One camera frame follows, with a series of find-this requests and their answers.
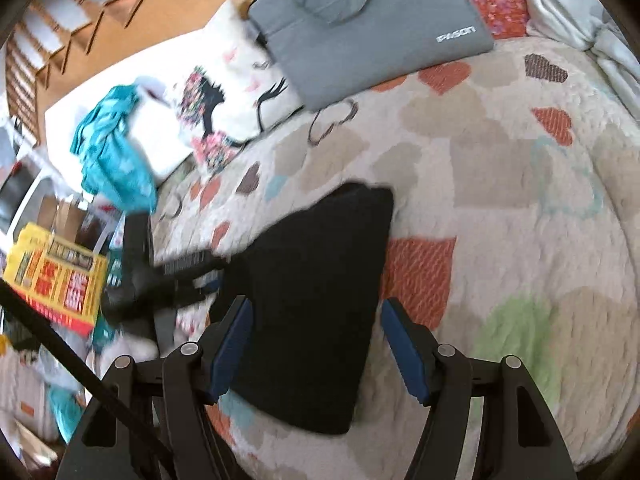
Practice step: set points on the printed throw pillow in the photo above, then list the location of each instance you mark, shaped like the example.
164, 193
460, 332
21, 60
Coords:
240, 90

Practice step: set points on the white fleece blanket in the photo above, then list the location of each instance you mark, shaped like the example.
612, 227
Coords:
580, 5

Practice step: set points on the heart-print quilt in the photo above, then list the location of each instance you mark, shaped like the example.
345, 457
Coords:
500, 210

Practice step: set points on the black pants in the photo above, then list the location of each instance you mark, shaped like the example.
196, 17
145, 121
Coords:
310, 300

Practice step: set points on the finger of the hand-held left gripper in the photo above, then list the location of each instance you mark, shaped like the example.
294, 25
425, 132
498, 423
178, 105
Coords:
192, 264
205, 287

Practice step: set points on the grey laptop bag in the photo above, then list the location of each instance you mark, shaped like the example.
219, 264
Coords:
370, 35

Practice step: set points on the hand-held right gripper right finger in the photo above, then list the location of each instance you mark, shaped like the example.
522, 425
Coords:
407, 355

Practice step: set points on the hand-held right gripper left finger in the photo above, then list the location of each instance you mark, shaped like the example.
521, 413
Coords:
230, 345

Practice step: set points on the yellow red printed box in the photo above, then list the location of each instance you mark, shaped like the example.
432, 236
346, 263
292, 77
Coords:
55, 275

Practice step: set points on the white appliance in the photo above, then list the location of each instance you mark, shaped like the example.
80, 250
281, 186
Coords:
22, 195

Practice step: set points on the teal star-print cloth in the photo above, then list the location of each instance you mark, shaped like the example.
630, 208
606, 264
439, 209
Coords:
115, 160

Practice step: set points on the cardboard box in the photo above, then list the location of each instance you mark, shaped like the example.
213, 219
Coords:
75, 220

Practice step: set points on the white cushion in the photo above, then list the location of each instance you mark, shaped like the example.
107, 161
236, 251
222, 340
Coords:
160, 140

